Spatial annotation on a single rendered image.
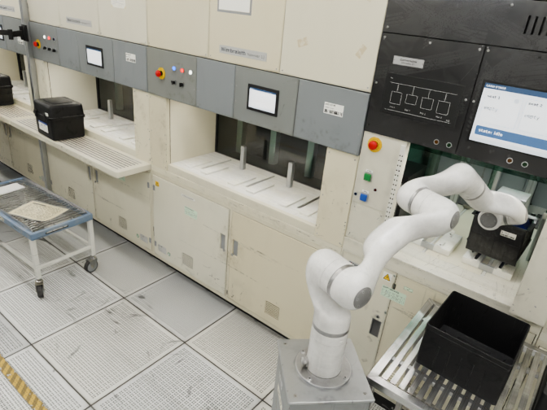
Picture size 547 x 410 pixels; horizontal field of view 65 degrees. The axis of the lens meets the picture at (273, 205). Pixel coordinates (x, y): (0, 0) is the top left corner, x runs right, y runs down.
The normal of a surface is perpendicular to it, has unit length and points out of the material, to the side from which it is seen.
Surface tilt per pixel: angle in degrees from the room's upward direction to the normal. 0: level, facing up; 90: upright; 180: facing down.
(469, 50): 90
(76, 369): 0
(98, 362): 0
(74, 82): 90
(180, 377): 0
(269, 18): 90
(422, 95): 90
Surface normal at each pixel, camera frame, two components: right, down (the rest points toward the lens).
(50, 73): 0.78, 0.33
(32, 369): 0.09, -0.90
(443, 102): -0.62, 0.28
